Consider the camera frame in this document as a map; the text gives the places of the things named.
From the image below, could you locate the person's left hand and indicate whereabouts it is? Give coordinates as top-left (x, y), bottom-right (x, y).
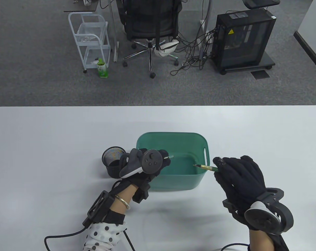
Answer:
top-left (120, 149), bottom-right (172, 204)

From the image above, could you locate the person's right hand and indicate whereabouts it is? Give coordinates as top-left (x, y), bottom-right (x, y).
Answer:
top-left (213, 156), bottom-right (267, 210)

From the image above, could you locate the green fountain pen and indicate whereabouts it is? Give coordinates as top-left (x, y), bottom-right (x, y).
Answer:
top-left (193, 164), bottom-right (219, 172)

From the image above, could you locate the green plastic basket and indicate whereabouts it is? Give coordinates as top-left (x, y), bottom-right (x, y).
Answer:
top-left (135, 132), bottom-right (210, 191)

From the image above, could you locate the person's left forearm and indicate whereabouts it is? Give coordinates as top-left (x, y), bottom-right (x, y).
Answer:
top-left (82, 183), bottom-right (137, 251)

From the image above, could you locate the person's right forearm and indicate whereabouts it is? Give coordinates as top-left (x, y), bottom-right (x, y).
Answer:
top-left (248, 229), bottom-right (276, 251)

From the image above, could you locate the grey left hand tracker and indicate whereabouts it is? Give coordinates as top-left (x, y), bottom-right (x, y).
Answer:
top-left (119, 149), bottom-right (163, 179)

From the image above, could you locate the grey hand tracker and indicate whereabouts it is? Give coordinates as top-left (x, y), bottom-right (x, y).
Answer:
top-left (119, 149), bottom-right (163, 179)
top-left (223, 188), bottom-right (294, 234)

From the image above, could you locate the black mesh pen holder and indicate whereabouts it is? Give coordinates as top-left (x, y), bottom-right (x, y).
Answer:
top-left (102, 146), bottom-right (128, 179)

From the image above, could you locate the grey right hand tracker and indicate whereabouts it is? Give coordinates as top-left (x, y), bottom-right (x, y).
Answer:
top-left (223, 188), bottom-right (294, 234)

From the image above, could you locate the black floor plate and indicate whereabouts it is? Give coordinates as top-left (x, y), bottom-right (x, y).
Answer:
top-left (251, 70), bottom-right (270, 79)

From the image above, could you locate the green plastic bottle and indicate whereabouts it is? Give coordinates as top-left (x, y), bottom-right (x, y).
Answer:
top-left (97, 58), bottom-right (109, 78)

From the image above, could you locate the black wheeled platform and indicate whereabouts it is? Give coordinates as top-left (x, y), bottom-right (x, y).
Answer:
top-left (210, 51), bottom-right (276, 75)

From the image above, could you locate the white helmet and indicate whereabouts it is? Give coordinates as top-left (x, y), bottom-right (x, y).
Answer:
top-left (153, 39), bottom-right (180, 57)

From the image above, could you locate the black computer tower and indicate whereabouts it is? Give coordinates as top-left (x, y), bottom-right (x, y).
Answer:
top-left (212, 8), bottom-right (277, 71)

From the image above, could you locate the white desk leg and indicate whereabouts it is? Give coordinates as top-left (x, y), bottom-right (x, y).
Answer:
top-left (109, 0), bottom-right (119, 62)
top-left (200, 0), bottom-right (213, 53)

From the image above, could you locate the black office chair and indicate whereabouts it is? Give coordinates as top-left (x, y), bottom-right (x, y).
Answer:
top-left (116, 0), bottom-right (183, 79)

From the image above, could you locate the white rolling cart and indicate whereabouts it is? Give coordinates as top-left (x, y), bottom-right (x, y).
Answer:
top-left (68, 12), bottom-right (111, 73)

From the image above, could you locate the black stand base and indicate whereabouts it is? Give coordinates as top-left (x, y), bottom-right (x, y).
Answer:
top-left (243, 0), bottom-right (280, 9)

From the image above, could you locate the dark desk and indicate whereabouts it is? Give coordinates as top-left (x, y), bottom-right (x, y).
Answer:
top-left (63, 0), bottom-right (100, 13)

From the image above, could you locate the silver bracelet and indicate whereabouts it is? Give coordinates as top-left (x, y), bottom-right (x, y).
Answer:
top-left (115, 194), bottom-right (131, 209)

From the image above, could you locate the black left wrist mount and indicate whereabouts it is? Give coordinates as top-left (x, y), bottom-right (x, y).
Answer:
top-left (82, 190), bottom-right (116, 227)

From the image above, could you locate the black wrist mount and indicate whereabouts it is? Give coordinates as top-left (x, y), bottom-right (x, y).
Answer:
top-left (273, 234), bottom-right (289, 251)
top-left (82, 190), bottom-right (116, 227)

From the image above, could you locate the black right wrist mount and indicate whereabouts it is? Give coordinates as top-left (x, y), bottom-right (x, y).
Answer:
top-left (273, 234), bottom-right (289, 251)

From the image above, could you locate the black left glove cable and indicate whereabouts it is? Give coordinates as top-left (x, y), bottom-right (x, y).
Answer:
top-left (44, 227), bottom-right (135, 251)

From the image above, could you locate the tangle of black cables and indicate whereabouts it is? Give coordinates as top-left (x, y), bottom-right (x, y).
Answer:
top-left (170, 26), bottom-right (218, 76)

